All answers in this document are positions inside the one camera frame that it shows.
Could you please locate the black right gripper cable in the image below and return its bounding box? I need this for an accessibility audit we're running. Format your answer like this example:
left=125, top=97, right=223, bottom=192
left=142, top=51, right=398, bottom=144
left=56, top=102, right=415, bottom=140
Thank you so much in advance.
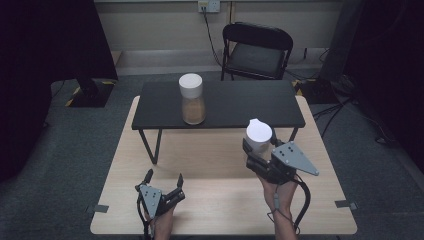
left=292, top=176, right=312, bottom=235

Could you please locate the grey tape strip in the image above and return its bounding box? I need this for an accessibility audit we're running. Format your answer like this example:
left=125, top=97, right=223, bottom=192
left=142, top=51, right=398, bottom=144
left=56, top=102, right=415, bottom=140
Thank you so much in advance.
left=85, top=203, right=110, bottom=215
left=334, top=198, right=359, bottom=211

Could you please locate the person's right hand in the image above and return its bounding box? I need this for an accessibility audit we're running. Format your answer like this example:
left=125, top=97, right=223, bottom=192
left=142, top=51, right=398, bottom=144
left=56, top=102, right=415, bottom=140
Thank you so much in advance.
left=257, top=174, right=300, bottom=218

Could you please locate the grey panel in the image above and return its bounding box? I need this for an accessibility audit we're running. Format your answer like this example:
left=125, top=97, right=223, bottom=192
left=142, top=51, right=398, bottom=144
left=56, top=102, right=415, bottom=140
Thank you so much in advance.
left=317, top=0, right=365, bottom=85

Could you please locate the black floor cable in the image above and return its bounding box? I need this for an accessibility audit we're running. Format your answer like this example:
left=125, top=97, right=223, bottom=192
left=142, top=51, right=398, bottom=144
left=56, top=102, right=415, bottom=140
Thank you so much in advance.
left=312, top=95, right=355, bottom=138

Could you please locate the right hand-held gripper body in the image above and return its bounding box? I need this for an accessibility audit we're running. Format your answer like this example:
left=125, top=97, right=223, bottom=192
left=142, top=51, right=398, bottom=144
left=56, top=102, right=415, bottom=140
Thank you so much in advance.
left=245, top=140, right=320, bottom=186

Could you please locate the glass jar with spouted white lid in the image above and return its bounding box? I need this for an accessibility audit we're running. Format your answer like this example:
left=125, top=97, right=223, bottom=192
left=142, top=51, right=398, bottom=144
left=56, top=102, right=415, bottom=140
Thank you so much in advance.
left=245, top=117, right=274, bottom=158

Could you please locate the white wall socket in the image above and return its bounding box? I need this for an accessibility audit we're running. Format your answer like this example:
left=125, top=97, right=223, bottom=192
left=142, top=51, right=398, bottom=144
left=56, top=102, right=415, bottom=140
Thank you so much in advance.
left=197, top=0, right=222, bottom=14

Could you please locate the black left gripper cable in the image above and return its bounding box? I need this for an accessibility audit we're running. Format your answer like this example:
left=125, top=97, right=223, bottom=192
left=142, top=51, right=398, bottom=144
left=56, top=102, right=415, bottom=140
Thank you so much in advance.
left=136, top=195, right=152, bottom=240

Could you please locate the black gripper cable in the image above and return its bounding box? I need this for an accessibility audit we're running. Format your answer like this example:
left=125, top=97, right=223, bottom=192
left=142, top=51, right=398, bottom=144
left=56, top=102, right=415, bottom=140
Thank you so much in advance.
left=292, top=176, right=312, bottom=235
left=136, top=195, right=152, bottom=240

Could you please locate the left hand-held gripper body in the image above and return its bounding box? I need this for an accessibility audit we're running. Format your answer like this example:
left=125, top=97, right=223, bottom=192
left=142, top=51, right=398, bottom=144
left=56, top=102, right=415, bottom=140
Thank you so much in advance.
left=134, top=183, right=187, bottom=221

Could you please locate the person's left hand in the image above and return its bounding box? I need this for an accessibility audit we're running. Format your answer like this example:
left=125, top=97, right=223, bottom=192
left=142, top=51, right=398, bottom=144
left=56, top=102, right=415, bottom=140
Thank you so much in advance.
left=149, top=203, right=177, bottom=240

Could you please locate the thin grey wrist cable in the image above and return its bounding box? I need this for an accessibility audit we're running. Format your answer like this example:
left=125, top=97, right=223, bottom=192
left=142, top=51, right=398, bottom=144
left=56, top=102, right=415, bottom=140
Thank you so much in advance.
left=265, top=185, right=298, bottom=234

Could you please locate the black stand base with yellow stripes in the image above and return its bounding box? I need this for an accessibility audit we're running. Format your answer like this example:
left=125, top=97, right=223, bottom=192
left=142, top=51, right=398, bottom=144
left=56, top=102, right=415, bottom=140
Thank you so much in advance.
left=64, top=77, right=117, bottom=109
left=292, top=77, right=340, bottom=105

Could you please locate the glass jar with round white lid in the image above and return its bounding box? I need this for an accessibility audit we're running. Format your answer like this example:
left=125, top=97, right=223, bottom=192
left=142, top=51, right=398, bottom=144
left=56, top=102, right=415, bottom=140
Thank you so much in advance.
left=178, top=72, right=207, bottom=126

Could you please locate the black desktop shelf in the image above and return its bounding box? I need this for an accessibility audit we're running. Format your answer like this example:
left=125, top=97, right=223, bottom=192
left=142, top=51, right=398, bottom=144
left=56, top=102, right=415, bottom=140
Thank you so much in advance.
left=131, top=79, right=307, bottom=166

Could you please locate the black folding chair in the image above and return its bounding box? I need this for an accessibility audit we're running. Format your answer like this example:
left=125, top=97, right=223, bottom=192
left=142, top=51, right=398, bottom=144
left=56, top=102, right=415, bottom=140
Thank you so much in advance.
left=220, top=21, right=295, bottom=82

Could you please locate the black curtain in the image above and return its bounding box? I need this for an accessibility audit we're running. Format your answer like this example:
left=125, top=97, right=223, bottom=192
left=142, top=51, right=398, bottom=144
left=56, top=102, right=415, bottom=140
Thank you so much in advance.
left=343, top=0, right=424, bottom=175
left=0, top=0, right=119, bottom=184

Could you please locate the black power cable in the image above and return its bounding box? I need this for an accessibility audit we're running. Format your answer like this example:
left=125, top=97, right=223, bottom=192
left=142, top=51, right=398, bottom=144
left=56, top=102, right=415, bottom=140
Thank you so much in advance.
left=200, top=5, right=224, bottom=68

